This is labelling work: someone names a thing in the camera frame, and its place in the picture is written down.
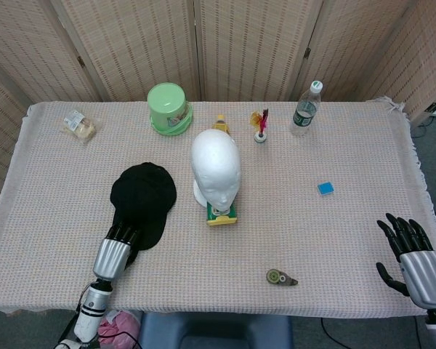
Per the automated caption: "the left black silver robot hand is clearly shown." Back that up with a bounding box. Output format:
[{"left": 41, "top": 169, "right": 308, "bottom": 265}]
[{"left": 92, "top": 217, "right": 143, "bottom": 281}]

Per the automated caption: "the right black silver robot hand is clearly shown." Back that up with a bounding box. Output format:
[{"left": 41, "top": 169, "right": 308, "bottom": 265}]
[{"left": 376, "top": 212, "right": 436, "bottom": 310}]

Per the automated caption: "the black baseball cap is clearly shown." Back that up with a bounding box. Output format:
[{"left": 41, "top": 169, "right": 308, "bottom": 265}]
[{"left": 110, "top": 162, "right": 178, "bottom": 252}]

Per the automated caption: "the white foam mannequin head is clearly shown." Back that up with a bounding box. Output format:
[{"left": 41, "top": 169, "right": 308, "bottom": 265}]
[{"left": 190, "top": 129, "right": 241, "bottom": 212}]

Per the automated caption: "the pink plastic bag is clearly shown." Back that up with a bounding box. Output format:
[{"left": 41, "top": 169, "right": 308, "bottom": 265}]
[{"left": 97, "top": 309, "right": 142, "bottom": 346}]

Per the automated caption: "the black metal rod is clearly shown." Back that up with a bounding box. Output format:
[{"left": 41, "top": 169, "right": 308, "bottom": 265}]
[{"left": 57, "top": 311, "right": 79, "bottom": 345}]

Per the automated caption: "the green yellow plastic box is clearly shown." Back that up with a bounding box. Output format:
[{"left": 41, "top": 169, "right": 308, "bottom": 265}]
[{"left": 206, "top": 201, "right": 239, "bottom": 228}]

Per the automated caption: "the pink woven tablecloth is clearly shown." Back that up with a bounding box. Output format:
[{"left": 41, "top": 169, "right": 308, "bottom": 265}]
[{"left": 0, "top": 96, "right": 436, "bottom": 321}]

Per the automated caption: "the blue chair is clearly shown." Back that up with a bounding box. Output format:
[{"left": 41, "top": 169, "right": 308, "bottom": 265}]
[{"left": 137, "top": 312, "right": 294, "bottom": 349}]

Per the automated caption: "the packaged bread snack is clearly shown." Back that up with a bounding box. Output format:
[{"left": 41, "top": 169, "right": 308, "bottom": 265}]
[{"left": 60, "top": 109, "right": 102, "bottom": 143}]

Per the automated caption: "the correction tape dispenser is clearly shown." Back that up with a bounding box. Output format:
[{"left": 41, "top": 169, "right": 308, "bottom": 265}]
[{"left": 265, "top": 268, "right": 299, "bottom": 287}]

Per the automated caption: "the green plastic bucket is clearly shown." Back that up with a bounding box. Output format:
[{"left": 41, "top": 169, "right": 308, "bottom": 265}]
[{"left": 147, "top": 82, "right": 193, "bottom": 137}]

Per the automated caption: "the yellow bottle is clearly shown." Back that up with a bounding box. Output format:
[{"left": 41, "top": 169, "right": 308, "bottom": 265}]
[{"left": 211, "top": 114, "right": 235, "bottom": 138}]

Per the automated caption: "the feather shuttlecock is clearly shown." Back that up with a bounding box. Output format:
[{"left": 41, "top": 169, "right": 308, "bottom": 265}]
[{"left": 249, "top": 108, "right": 270, "bottom": 144}]

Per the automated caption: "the clear plastic water bottle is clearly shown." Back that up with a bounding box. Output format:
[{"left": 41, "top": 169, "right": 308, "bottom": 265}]
[{"left": 289, "top": 80, "right": 324, "bottom": 137}]

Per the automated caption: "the woven folding screen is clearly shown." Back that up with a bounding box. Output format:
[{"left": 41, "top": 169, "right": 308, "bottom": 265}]
[{"left": 0, "top": 0, "right": 436, "bottom": 197}]

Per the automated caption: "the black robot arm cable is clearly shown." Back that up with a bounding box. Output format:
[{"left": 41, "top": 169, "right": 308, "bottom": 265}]
[{"left": 75, "top": 282, "right": 143, "bottom": 349}]

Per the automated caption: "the black floor cable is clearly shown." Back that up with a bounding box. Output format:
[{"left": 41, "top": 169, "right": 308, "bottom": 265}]
[{"left": 319, "top": 318, "right": 353, "bottom": 349}]

